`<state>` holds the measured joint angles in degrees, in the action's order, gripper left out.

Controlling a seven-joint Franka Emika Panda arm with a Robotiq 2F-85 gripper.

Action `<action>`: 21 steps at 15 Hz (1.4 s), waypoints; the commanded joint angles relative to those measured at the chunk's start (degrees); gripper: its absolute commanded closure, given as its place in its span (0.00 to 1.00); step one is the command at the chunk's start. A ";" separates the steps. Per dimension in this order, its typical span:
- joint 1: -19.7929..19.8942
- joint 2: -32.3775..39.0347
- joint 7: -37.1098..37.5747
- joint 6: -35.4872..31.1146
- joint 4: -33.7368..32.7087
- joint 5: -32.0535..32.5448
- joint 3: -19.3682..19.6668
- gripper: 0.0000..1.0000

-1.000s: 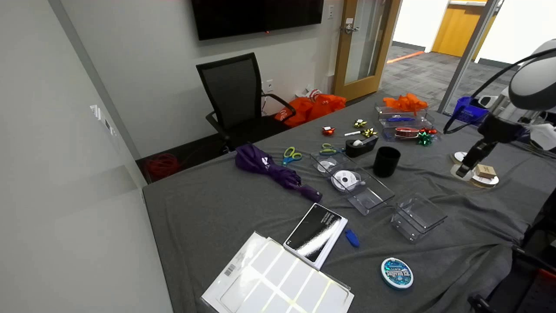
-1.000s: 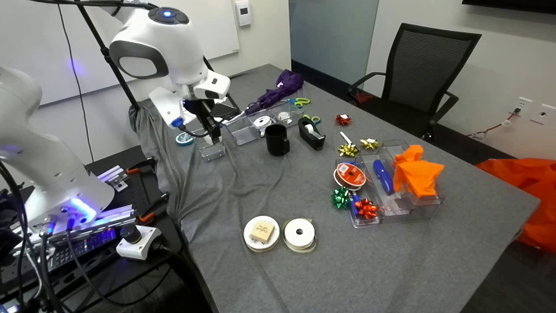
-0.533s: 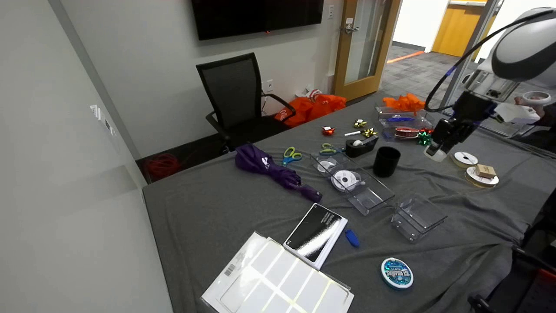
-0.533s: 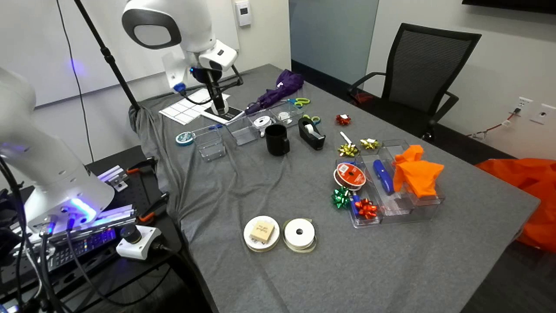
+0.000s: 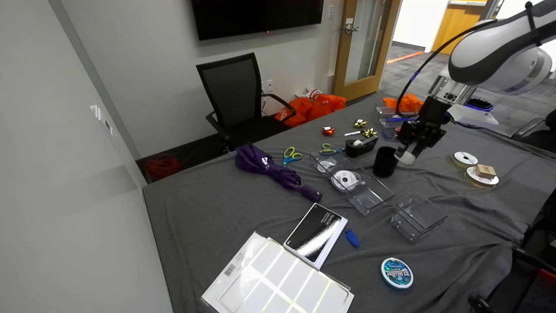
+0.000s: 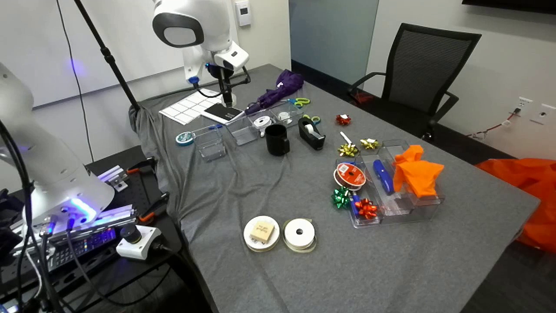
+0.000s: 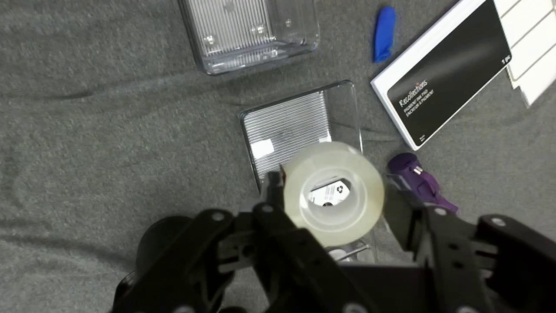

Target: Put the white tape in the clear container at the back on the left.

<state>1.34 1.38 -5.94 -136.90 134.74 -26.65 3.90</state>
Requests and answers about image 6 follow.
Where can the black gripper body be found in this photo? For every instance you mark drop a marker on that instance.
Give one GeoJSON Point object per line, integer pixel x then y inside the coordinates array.
{"type": "Point", "coordinates": [220, 72]}

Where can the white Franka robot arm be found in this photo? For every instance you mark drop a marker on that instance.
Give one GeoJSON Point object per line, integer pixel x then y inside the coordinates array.
{"type": "Point", "coordinates": [192, 24]}

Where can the clear square plastic container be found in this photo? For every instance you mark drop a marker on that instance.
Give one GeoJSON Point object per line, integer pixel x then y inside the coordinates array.
{"type": "Point", "coordinates": [244, 133]}

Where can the clear container holding roll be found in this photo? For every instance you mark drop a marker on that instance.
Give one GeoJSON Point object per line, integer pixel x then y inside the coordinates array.
{"type": "Point", "coordinates": [268, 126]}

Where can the clear rectangular plastic container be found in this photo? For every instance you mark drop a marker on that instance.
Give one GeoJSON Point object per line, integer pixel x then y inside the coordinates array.
{"type": "Point", "coordinates": [211, 149]}

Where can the tiny clear plastic container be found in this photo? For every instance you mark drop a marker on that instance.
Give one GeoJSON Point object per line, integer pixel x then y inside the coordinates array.
{"type": "Point", "coordinates": [284, 118]}

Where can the black tape dispenser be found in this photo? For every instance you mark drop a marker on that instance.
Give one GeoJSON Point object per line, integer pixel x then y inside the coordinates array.
{"type": "Point", "coordinates": [312, 135]}

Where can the large clear plastic container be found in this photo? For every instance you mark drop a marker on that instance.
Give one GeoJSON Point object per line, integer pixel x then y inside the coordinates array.
{"type": "Point", "coordinates": [405, 206]}

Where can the black and white box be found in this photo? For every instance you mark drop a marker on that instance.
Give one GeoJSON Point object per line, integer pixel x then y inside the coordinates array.
{"type": "Point", "coordinates": [223, 114]}

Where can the blue pen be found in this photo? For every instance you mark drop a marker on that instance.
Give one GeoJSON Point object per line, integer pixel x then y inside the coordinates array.
{"type": "Point", "coordinates": [209, 128]}

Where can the white label sheet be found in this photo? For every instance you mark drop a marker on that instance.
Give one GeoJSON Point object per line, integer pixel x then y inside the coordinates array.
{"type": "Point", "coordinates": [185, 107]}

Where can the white ribbon roll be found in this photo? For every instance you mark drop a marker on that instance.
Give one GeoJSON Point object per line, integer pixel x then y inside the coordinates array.
{"type": "Point", "coordinates": [256, 123]}

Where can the purple folded umbrella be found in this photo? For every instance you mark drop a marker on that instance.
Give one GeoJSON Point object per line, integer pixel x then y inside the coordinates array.
{"type": "Point", "coordinates": [279, 90]}

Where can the black cup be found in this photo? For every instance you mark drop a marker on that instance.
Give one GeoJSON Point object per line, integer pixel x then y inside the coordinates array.
{"type": "Point", "coordinates": [277, 142]}

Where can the black stand pole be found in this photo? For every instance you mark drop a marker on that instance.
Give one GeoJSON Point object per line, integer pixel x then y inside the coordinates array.
{"type": "Point", "coordinates": [107, 55]}

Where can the small red gift bow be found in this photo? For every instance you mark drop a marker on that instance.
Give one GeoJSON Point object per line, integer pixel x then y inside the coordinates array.
{"type": "Point", "coordinates": [343, 121]}

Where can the frosted glass panel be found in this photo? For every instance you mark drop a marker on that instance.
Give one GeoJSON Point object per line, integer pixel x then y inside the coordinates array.
{"type": "Point", "coordinates": [332, 36]}

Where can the white stick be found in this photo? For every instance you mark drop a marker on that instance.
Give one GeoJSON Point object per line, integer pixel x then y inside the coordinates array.
{"type": "Point", "coordinates": [346, 139]}

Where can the red object on floor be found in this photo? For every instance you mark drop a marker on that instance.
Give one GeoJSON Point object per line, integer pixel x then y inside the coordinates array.
{"type": "Point", "coordinates": [360, 99]}

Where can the gold gift bow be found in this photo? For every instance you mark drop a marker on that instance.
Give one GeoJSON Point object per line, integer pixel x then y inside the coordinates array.
{"type": "Point", "coordinates": [369, 144]}
{"type": "Point", "coordinates": [348, 151]}

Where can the small wooden stamp block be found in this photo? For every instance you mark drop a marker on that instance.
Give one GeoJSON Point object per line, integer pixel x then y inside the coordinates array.
{"type": "Point", "coordinates": [263, 232]}

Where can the red ribbon spool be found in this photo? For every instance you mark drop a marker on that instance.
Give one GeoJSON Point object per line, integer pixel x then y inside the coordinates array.
{"type": "Point", "coordinates": [350, 175]}

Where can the printed white ribbon spool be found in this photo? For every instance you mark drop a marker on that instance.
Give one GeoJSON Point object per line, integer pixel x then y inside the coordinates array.
{"type": "Point", "coordinates": [249, 238]}

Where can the green gift bow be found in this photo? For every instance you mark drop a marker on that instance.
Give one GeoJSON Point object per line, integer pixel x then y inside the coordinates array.
{"type": "Point", "coordinates": [341, 199]}

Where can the plain white ribbon spool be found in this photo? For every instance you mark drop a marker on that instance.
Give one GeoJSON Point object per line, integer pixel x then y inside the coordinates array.
{"type": "Point", "coordinates": [310, 238]}

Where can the white emergency stop button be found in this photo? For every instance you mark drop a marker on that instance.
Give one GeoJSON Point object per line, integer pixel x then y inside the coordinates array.
{"type": "Point", "coordinates": [136, 245]}

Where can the large red gift bow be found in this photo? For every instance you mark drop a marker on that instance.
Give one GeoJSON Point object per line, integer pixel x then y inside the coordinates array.
{"type": "Point", "coordinates": [366, 210]}

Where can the grey controller box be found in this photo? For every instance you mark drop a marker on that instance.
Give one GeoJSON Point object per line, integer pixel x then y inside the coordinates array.
{"type": "Point", "coordinates": [98, 224]}

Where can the blue red gift bow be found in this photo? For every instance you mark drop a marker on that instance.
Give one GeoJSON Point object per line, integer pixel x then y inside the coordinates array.
{"type": "Point", "coordinates": [371, 222]}

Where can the black office chair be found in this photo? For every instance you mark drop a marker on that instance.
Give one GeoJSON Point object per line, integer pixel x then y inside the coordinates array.
{"type": "Point", "coordinates": [423, 64]}

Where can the black equipment cart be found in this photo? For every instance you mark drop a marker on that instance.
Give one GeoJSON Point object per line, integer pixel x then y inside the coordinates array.
{"type": "Point", "coordinates": [115, 279]}

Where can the grey tablecloth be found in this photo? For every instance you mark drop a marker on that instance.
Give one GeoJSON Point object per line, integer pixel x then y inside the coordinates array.
{"type": "Point", "coordinates": [376, 262]}

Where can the orange bag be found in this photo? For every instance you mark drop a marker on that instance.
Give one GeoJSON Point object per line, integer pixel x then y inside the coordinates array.
{"type": "Point", "coordinates": [532, 198]}

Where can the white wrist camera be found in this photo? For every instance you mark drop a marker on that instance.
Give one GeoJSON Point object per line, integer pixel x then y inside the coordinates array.
{"type": "Point", "coordinates": [233, 55]}

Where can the white wall thermostat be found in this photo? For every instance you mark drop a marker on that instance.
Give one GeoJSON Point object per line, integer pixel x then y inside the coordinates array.
{"type": "Point", "coordinates": [244, 12]}

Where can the silver metal bracket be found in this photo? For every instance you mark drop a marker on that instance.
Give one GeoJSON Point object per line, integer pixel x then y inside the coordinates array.
{"type": "Point", "coordinates": [115, 177]}

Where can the black wall television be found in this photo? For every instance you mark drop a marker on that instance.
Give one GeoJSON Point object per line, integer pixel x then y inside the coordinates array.
{"type": "Point", "coordinates": [510, 5]}

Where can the white wall outlet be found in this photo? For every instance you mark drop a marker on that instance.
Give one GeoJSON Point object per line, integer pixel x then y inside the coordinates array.
{"type": "Point", "coordinates": [525, 106]}

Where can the white wall box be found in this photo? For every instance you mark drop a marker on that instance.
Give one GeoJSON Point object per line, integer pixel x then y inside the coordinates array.
{"type": "Point", "coordinates": [544, 114]}

